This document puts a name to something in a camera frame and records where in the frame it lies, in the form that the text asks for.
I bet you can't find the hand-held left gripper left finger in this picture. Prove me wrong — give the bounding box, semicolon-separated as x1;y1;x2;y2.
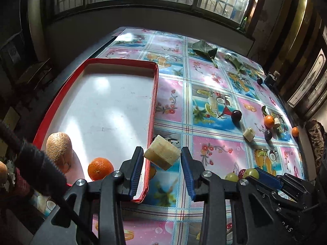
31;147;145;245

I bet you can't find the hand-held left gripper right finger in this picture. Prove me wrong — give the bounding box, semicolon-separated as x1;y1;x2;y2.
180;147;279;245

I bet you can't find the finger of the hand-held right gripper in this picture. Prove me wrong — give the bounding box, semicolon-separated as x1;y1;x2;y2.
254;168;317;205

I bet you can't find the red rimmed white tray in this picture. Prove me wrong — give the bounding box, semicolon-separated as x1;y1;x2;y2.
33;58;159;203

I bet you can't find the fruit print tablecloth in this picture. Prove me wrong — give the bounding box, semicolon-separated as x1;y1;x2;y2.
33;27;311;245

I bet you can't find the orange with green leaf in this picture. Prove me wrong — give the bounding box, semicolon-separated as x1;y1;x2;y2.
261;105;275;128

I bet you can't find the brown rough-skinned fruit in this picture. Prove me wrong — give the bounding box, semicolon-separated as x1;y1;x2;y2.
46;132;73;167

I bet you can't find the glass cabinet door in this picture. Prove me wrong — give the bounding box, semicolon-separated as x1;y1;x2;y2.
287;48;327;113

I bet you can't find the crinkled green leaf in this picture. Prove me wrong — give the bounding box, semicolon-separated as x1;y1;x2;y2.
224;54;247;76

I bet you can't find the broad green leaf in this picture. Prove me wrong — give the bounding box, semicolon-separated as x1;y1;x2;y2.
191;39;219;68

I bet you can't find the tan round object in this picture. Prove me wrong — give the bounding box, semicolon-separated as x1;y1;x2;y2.
0;161;8;182

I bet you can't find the dark chair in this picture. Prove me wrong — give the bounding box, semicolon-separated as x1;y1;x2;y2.
14;57;54;100

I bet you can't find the black braided cable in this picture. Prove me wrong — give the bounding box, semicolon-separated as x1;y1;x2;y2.
0;120;99;245

